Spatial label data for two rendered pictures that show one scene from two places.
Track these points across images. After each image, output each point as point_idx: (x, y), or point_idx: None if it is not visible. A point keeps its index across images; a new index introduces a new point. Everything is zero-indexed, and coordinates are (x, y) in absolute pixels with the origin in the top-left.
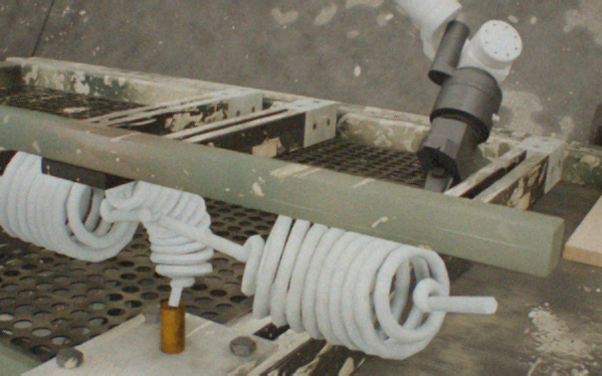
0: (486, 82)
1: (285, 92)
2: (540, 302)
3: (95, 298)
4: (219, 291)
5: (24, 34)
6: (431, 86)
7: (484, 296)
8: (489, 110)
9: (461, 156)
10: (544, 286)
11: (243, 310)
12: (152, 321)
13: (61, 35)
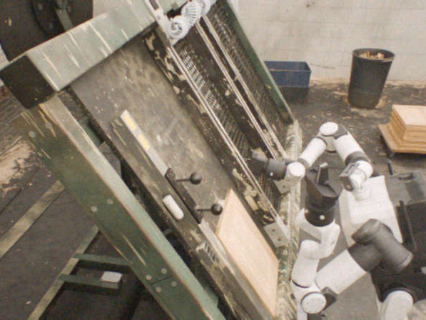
0: (281, 167)
1: (334, 250)
2: (206, 160)
3: (190, 68)
4: None
5: (337, 163)
6: (355, 304)
7: (206, 148)
8: (272, 169)
9: (254, 161)
10: (213, 168)
11: None
12: None
13: (340, 174)
